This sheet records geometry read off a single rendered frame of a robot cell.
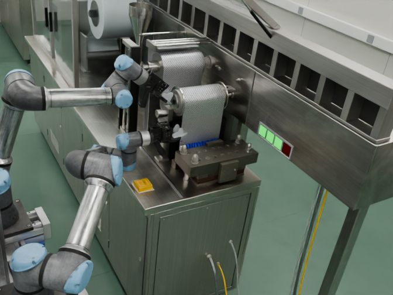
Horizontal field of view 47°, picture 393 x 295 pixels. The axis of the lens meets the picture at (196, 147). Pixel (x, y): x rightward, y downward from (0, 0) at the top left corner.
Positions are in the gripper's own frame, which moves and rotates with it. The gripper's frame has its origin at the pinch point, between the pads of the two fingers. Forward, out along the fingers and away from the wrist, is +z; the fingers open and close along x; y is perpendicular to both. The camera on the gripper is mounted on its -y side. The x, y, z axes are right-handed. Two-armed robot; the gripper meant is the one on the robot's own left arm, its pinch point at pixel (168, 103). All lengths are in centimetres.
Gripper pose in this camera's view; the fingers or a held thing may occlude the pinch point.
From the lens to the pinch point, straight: 221.8
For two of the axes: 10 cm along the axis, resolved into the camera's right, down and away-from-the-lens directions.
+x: -4.9, -4.9, 7.2
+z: 6.0, 4.1, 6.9
